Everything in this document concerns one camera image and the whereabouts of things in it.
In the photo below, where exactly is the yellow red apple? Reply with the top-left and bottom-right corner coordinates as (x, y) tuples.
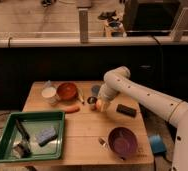
(95, 99), (102, 111)

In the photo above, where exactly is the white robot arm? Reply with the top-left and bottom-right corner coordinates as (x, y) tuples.
(97, 66), (188, 171)

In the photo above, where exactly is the small metal cup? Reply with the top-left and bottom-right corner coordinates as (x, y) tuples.
(87, 96), (97, 110)

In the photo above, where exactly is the white paper cup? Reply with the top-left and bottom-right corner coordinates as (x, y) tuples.
(41, 87), (57, 105)

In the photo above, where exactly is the black rectangular remote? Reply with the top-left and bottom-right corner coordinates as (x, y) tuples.
(116, 104), (136, 117)

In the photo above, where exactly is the knife beside bowl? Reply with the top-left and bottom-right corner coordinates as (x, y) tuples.
(78, 88), (85, 105)

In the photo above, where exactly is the orange carrot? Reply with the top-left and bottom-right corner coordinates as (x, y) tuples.
(63, 105), (80, 114)

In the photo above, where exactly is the wooden table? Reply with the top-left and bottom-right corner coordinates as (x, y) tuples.
(6, 80), (155, 167)

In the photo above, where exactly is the orange bowl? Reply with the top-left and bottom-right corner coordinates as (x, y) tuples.
(57, 82), (77, 101)

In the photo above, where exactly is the purple bowl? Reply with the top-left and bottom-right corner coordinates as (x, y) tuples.
(108, 127), (138, 159)

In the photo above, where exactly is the clear plastic bag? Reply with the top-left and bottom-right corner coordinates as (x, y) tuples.
(43, 80), (55, 88)

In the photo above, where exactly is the blue sponge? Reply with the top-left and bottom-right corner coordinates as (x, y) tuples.
(35, 127), (57, 146)

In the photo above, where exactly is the blue round object on floor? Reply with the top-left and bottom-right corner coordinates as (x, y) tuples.
(149, 135), (166, 154)

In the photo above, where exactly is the green plastic tray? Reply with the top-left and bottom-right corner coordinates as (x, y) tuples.
(0, 111), (65, 163)

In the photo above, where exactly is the black dish brush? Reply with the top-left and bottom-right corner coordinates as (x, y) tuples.
(13, 120), (31, 158)

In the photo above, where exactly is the black monitor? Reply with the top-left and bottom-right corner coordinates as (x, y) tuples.
(123, 0), (180, 31)

